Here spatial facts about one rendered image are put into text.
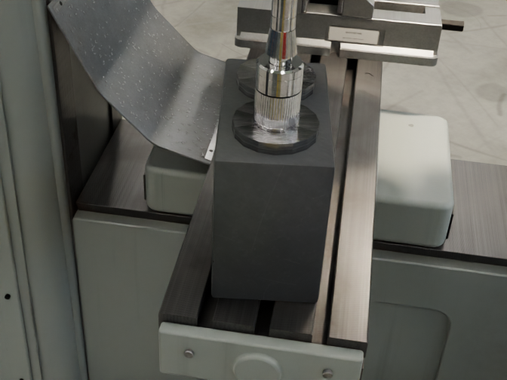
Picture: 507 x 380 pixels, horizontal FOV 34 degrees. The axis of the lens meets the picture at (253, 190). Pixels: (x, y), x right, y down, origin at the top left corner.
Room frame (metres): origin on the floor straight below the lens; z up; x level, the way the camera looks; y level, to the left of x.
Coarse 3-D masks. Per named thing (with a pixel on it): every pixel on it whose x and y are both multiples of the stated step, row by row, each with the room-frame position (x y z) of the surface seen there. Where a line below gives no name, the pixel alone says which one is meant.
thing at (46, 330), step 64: (0, 0) 1.03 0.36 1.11; (0, 64) 1.03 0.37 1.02; (64, 64) 1.10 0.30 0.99; (0, 128) 1.02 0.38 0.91; (64, 128) 1.07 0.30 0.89; (0, 192) 1.01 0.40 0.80; (64, 192) 1.06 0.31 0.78; (0, 256) 1.01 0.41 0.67; (64, 256) 1.05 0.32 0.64; (0, 320) 1.01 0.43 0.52; (64, 320) 1.03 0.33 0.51
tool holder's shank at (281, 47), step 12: (276, 0) 0.71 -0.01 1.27; (288, 0) 0.71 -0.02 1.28; (276, 12) 0.71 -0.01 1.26; (288, 12) 0.71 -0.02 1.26; (276, 24) 0.71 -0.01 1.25; (288, 24) 0.71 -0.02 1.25; (276, 36) 0.71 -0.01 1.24; (288, 36) 0.71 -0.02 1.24; (276, 48) 0.71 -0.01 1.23; (288, 48) 0.71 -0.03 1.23; (276, 60) 0.71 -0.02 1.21; (288, 60) 0.71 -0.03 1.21
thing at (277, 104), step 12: (264, 84) 0.70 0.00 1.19; (276, 84) 0.70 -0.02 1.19; (288, 84) 0.70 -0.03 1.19; (300, 84) 0.71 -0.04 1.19; (264, 96) 0.70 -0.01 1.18; (276, 96) 0.70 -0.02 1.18; (288, 96) 0.70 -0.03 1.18; (300, 96) 0.72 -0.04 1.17; (264, 108) 0.70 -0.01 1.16; (276, 108) 0.70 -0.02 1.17; (288, 108) 0.70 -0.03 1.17; (264, 120) 0.70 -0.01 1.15; (276, 120) 0.70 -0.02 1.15; (288, 120) 0.70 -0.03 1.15
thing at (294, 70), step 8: (264, 56) 0.73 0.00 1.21; (296, 56) 0.73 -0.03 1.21; (264, 64) 0.71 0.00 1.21; (272, 64) 0.71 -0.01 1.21; (296, 64) 0.72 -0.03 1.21; (264, 72) 0.70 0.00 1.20; (272, 72) 0.70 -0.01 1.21; (280, 72) 0.70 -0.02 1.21; (288, 72) 0.70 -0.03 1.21; (296, 72) 0.70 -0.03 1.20; (272, 80) 0.70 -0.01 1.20; (280, 80) 0.70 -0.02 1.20; (288, 80) 0.70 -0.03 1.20
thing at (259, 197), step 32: (256, 64) 0.84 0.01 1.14; (320, 64) 0.87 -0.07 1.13; (224, 96) 0.79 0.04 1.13; (320, 96) 0.80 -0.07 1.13; (224, 128) 0.72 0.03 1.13; (256, 128) 0.70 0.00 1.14; (320, 128) 0.73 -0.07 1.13; (224, 160) 0.66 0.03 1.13; (256, 160) 0.66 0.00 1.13; (288, 160) 0.67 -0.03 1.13; (320, 160) 0.67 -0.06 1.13; (224, 192) 0.66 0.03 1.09; (256, 192) 0.66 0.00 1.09; (288, 192) 0.66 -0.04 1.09; (320, 192) 0.66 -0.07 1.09; (224, 224) 0.66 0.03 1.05; (256, 224) 0.66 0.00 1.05; (288, 224) 0.66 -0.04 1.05; (320, 224) 0.66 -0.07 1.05; (224, 256) 0.66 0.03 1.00; (256, 256) 0.66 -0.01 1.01; (288, 256) 0.66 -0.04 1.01; (320, 256) 0.66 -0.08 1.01; (224, 288) 0.66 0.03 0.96; (256, 288) 0.66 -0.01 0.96; (288, 288) 0.66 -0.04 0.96
